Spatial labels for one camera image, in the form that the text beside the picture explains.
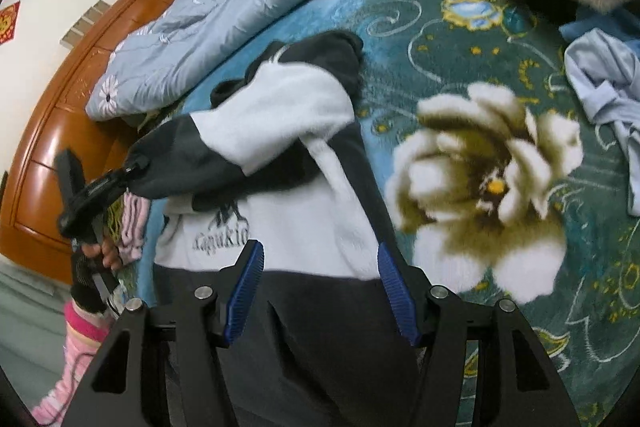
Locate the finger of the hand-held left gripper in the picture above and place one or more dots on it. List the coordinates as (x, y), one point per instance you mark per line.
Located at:
(136, 168)

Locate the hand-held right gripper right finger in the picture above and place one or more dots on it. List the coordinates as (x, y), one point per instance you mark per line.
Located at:
(397, 297)

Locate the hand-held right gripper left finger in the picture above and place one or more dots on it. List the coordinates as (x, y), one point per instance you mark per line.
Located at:
(245, 292)

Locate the black and white sweatshirt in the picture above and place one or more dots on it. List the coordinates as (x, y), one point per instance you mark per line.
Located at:
(300, 187)

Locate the person's left hand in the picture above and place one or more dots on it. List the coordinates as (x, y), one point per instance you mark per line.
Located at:
(92, 269)

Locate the pink striped cloth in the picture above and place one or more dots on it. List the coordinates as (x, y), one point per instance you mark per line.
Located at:
(134, 227)

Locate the wooden headboard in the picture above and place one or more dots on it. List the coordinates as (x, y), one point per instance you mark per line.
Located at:
(55, 132)

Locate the green floral blanket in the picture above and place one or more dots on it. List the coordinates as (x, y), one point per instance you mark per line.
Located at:
(475, 187)

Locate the light blue shirt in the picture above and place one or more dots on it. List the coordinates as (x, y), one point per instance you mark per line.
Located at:
(605, 77)

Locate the red wall decoration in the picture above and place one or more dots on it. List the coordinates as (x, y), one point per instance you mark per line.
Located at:
(9, 23)

